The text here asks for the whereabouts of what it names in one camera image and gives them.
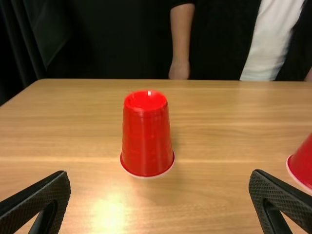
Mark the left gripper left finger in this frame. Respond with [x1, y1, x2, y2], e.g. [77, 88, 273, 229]
[0, 170, 72, 234]

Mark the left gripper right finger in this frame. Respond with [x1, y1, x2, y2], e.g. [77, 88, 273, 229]
[249, 169, 312, 234]

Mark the red cup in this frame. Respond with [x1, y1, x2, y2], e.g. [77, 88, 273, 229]
[286, 133, 312, 191]
[119, 89, 176, 180]

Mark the person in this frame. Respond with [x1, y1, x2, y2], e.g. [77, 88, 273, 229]
[168, 0, 312, 82]

